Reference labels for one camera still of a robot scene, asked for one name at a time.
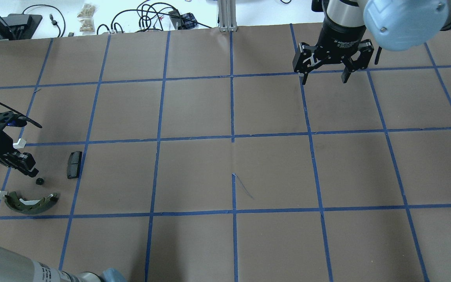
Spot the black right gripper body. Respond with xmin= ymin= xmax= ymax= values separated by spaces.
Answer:
xmin=312 ymin=20 xmax=366 ymax=65

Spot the aluminium frame post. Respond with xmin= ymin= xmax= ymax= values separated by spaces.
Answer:
xmin=217 ymin=0 xmax=238 ymax=32

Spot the black power adapter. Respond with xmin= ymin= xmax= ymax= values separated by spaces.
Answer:
xmin=0 ymin=14 xmax=43 ymax=40

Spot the dark grey brake pad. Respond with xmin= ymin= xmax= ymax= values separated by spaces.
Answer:
xmin=67 ymin=151 xmax=83 ymax=179

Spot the green brake shoe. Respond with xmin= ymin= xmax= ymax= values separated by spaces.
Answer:
xmin=4 ymin=192 xmax=59 ymax=215

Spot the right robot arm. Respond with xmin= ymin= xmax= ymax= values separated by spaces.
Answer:
xmin=293 ymin=0 xmax=451 ymax=84

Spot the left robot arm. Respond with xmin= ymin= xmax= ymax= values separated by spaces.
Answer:
xmin=0 ymin=190 xmax=127 ymax=282

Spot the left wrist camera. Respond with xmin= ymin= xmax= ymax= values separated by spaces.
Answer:
xmin=0 ymin=111 xmax=43 ymax=128

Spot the bag of small parts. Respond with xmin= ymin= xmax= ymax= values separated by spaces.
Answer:
xmin=77 ymin=3 xmax=96 ymax=18
xmin=78 ymin=17 xmax=95 ymax=33

